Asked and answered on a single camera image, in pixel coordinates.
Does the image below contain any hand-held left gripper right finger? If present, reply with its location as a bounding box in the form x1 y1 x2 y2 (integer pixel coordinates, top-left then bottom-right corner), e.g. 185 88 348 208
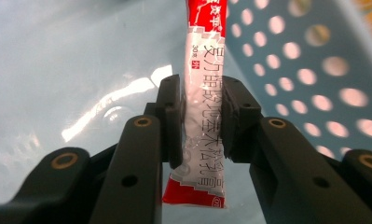
222 76 372 224

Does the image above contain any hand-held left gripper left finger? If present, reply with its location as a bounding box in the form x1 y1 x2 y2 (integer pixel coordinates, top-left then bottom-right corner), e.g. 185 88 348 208
90 74 184 224

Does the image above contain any red and white ointment tube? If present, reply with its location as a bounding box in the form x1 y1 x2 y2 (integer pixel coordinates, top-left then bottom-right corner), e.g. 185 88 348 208
161 0 228 209

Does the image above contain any blue perforated plastic basket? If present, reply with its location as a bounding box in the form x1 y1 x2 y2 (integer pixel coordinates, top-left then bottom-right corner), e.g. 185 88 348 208
0 0 372 224

